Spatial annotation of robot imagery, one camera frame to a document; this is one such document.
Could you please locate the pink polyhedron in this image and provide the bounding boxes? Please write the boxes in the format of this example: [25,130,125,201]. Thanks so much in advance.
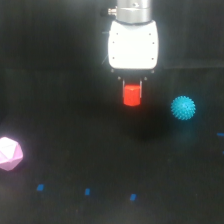
[0,137,23,171]

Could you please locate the blue tape mark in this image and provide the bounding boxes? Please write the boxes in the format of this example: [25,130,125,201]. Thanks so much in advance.
[130,194,137,201]
[37,184,44,191]
[217,133,224,137]
[85,188,90,196]

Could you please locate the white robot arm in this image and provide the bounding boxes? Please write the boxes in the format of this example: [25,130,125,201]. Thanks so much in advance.
[100,0,159,71]

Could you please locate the black curtain backdrop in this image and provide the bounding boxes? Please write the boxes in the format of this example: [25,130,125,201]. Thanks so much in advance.
[0,0,224,116]

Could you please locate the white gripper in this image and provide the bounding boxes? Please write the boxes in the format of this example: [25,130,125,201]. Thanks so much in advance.
[108,20,159,98]

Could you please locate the blue tape mark left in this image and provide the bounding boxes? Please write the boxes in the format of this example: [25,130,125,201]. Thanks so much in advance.
[37,184,44,191]

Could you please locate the blue tape mark middle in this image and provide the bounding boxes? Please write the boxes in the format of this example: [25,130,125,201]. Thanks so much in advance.
[85,188,90,196]

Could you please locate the blue spiky ball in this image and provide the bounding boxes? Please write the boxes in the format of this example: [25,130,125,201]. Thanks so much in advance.
[171,96,196,121]

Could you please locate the blue tape mark far right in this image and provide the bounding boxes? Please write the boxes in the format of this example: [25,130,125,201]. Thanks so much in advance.
[217,133,224,137]

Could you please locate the red hexagonal block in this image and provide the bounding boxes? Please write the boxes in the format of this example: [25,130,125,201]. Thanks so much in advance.
[123,85,140,106]

